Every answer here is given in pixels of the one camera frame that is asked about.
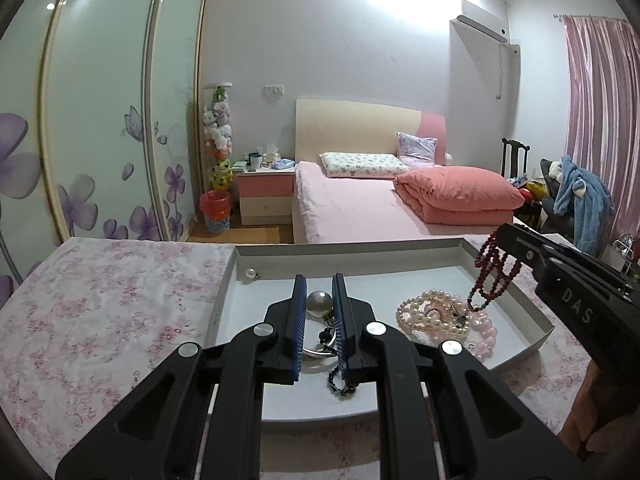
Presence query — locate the pink curtain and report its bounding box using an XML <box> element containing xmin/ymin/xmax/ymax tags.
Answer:
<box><xmin>562</xmin><ymin>16</ymin><xmax>640</xmax><ymax>271</ymax></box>

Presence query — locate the folded pink quilt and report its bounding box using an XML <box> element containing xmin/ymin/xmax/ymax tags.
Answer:
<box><xmin>392</xmin><ymin>166</ymin><xmax>526</xmax><ymax>226</ymax></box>

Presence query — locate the silver metal rack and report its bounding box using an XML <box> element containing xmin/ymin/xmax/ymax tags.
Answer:
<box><xmin>612</xmin><ymin>234</ymin><xmax>637</xmax><ymax>273</ymax></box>

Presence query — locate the pink bed with headboard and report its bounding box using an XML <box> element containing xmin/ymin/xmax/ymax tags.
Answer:
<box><xmin>292</xmin><ymin>99</ymin><xmax>531</xmax><ymax>245</ymax></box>

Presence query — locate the white air conditioner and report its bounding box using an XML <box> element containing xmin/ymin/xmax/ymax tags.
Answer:
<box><xmin>449</xmin><ymin>0</ymin><xmax>508</xmax><ymax>43</ymax></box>

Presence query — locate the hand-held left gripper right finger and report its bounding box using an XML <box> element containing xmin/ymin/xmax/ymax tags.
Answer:
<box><xmin>332</xmin><ymin>273</ymin><xmax>585</xmax><ymax>480</ymax></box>

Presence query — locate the plush toy tower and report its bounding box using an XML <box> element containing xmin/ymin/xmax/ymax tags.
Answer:
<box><xmin>202</xmin><ymin>84</ymin><xmax>235</xmax><ymax>192</ymax></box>

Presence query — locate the black bead chain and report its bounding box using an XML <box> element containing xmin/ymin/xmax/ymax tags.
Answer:
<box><xmin>320</xmin><ymin>327</ymin><xmax>361</xmax><ymax>398</ymax></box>

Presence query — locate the large pearl earring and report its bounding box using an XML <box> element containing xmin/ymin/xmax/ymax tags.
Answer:
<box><xmin>306</xmin><ymin>290</ymin><xmax>337</xmax><ymax>328</ymax></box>

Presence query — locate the long pearl necklace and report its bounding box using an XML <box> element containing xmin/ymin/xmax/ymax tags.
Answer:
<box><xmin>396</xmin><ymin>287</ymin><xmax>473</xmax><ymax>341</ymax></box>

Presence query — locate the blue plush garment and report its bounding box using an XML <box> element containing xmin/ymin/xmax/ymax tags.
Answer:
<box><xmin>552</xmin><ymin>156</ymin><xmax>616</xmax><ymax>256</ymax></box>

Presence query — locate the flower print sliding wardrobe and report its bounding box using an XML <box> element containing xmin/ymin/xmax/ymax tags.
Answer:
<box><xmin>0</xmin><ymin>0</ymin><xmax>208</xmax><ymax>292</ymax></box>

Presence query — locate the pink and cream nightstand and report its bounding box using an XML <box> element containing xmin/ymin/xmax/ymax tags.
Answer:
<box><xmin>235</xmin><ymin>160</ymin><xmax>296</xmax><ymax>226</ymax></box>

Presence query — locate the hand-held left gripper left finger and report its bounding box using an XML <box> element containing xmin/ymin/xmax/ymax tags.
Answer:
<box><xmin>55</xmin><ymin>274</ymin><xmax>307</xmax><ymax>480</ymax></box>

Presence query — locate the silver cuff bracelet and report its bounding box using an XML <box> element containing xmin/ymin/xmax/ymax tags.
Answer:
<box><xmin>300</xmin><ymin>327</ymin><xmax>341</xmax><ymax>361</ymax></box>

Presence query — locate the floral print pillow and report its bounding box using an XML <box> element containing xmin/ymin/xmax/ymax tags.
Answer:
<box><xmin>320</xmin><ymin>151</ymin><xmax>410</xmax><ymax>179</ymax></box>

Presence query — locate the red and blue waste bin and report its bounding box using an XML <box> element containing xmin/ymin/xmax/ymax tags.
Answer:
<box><xmin>200</xmin><ymin>190</ymin><xmax>232</xmax><ymax>234</ymax></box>

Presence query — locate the dark red bead necklace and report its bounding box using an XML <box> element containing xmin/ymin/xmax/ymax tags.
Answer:
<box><xmin>467</xmin><ymin>237</ymin><xmax>523</xmax><ymax>313</ymax></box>

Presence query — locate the purple print pillow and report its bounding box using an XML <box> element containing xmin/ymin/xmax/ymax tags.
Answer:
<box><xmin>396</xmin><ymin>132</ymin><xmax>438</xmax><ymax>167</ymax></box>

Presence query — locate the grey jewelry tray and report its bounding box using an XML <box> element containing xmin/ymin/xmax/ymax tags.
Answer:
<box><xmin>206</xmin><ymin>237</ymin><xmax>556</xmax><ymax>423</ymax></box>

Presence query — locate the pink bead bracelet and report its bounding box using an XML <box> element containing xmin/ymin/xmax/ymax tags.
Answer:
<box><xmin>440</xmin><ymin>300</ymin><xmax>500</xmax><ymax>358</ymax></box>

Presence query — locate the dark wooden chair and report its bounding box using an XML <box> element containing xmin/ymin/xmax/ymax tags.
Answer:
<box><xmin>501</xmin><ymin>137</ymin><xmax>531</xmax><ymax>178</ymax></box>

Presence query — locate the person's right hand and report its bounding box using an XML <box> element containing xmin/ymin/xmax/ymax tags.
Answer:
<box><xmin>560</xmin><ymin>359</ymin><xmax>640</xmax><ymax>466</ymax></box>

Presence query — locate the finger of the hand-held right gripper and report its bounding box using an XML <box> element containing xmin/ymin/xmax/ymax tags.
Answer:
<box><xmin>495</xmin><ymin>222</ymin><xmax>556</xmax><ymax>273</ymax></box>

